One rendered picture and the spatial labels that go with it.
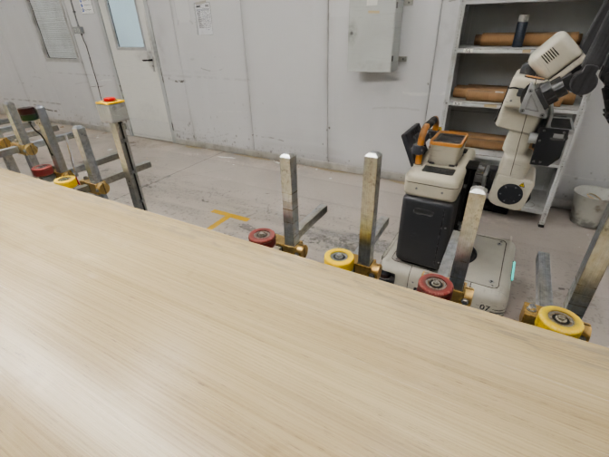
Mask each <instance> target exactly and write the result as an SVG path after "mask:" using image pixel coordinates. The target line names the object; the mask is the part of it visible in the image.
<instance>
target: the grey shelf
mask: <svg viewBox="0 0 609 457"><path fill-rule="evenodd" d="M603 2H604V0H460V5H459V15H458V21H457V27H456V33H455V38H454V44H453V49H452V55H451V60H450V66H449V76H448V82H447V88H446V93H445V99H444V104H443V110H442V115H441V121H440V127H441V128H442V131H448V130H451V127H452V130H456V131H472V132H481V133H489V134H497V135H506V136H507V135H508V132H509V130H507V129H503V128H500V127H498V126H497V125H496V123H495V122H494V120H495V118H496V116H497V114H498V111H499V109H500V105H501V104H502V102H479V101H466V98H460V97H453V90H454V87H455V86H457V84H459V83H460V84H461V85H469V84H484V85H502V86H509V85H510V83H511V81H512V78H513V77H514V75H515V74H516V72H517V70H519V69H521V67H522V65H523V64H524V63H526V62H527V61H528V60H529V57H530V55H531V54H532V53H533V52H534V51H535V50H536V49H537V48H538V47H539V46H522V47H512V46H480V45H474V40H475V36H476V34H483V33H514V32H515V31H516V28H517V22H518V19H519V16H520V15H529V18H528V24H527V30H526V33H543V32H561V31H564V32H579V33H580V34H583V37H582V40H581V43H582V42H583V40H584V38H585V36H586V34H587V32H588V30H589V28H590V26H591V24H592V23H593V21H594V19H595V17H596V15H597V13H598V11H599V9H600V8H601V6H602V4H603ZM473 7H474V11H473ZM472 12H473V15H472ZM471 17H472V21H471ZM470 22H471V25H470ZM469 28H470V30H469ZM468 38H469V40H468ZM467 42H468V44H467ZM581 43H580V44H579V45H578V46H579V47H580V45H581ZM465 53H466V55H465ZM464 57H465V61H464ZM463 63H464V65H463ZM462 67H463V71H462ZM461 73H462V75H461ZM460 77H461V80H460ZM590 95H591V92H590V93H588V94H585V95H583V97H580V96H579V95H577V96H576V97H575V102H574V104H573V105H567V104H561V105H560V107H554V115H558V116H566V115H567V117H566V118H572V120H573V124H574V127H575V133H574V135H569V134H568V140H566V141H565V146H564V148H563V150H562V153H561V156H560V159H559V160H557V161H555V162H554V163H552V164H551V165H549V166H548V167H547V166H540V165H533V164H531V166H532V167H535V168H536V179H535V186H534V188H533V189H532V191H531V198H530V200H529V201H528V202H527V203H526V204H525V205H524V207H523V208H521V209H518V210H519V211H525V212H530V213H535V214H540V215H542V216H541V219H540V221H539V222H538V224H537V226H538V227H540V228H543V227H544V226H545V221H546V217H547V214H548V211H549V209H550V207H551V204H552V201H553V198H554V196H555V194H556V189H557V186H558V183H559V181H560V179H561V176H562V173H563V171H564V168H565V166H566V161H567V159H568V156H569V153H570V151H571V148H572V146H573V143H574V140H575V136H576V134H577V131H578V128H579V125H580V123H581V120H582V118H583V115H584V113H585V108H586V105H587V103H588V101H589V98H590ZM455 107H456V111H455ZM454 112H455V115H454ZM453 117H454V121H453ZM452 123H453V125H452ZM472 149H474V150H475V152H476V155H475V159H474V160H476V161H480V163H484V164H490V165H497V166H499V163H500V161H501V158H502V156H503V154H504V151H495V150H487V149H479V148H472ZM549 167H550V168H549ZM548 169H549V170H548ZM547 172H548V173H547ZM545 180H546V181H545ZM544 183H545V184H544ZM543 185H544V187H543ZM542 188H543V189H542ZM541 222H542V223H541Z"/></svg>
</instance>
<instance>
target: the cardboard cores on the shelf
mask: <svg viewBox="0 0 609 457"><path fill-rule="evenodd" d="M556 33H558V32H543V33H526V34H525V38H524V42H523V45H522V46H540V45H542V44H543V43H544V42H546V41H547V40H548V39H549V38H551V37H552V36H553V35H554V34H556ZM567 33H568V34H569V35H570V36H571V37H572V39H573V40H574V41H575V42H576V43H577V45H579V44H580V43H581V40H582V37H583V34H580V33H579V32H567ZM514 35H515V33H483V34H476V36H475V40H474V45H480V46H512V44H513V40H514ZM507 89H508V86H502V85H484V84H469V85H461V84H457V86H455V87H454V90H453V97H460V98H466V101H479V102H503V100H504V97H505V95H506V92H507ZM567 91H568V90H567ZM575 97H576V94H574V93H572V92H569V91H568V94H567V95H565V96H563V97H561V98H559V101H557V102H554V107H560V105H561V104H567V105H573V104H574V102H575ZM449 131H456V130H449ZM457 132H465V133H468V134H469V137H468V138H467V142H466V144H465V147H470V148H479V149H487V150H495V151H503V150H502V147H503V144H504V141H505V139H506V137H507V136H506V135H497V134H489V133H481V132H472V131H457Z"/></svg>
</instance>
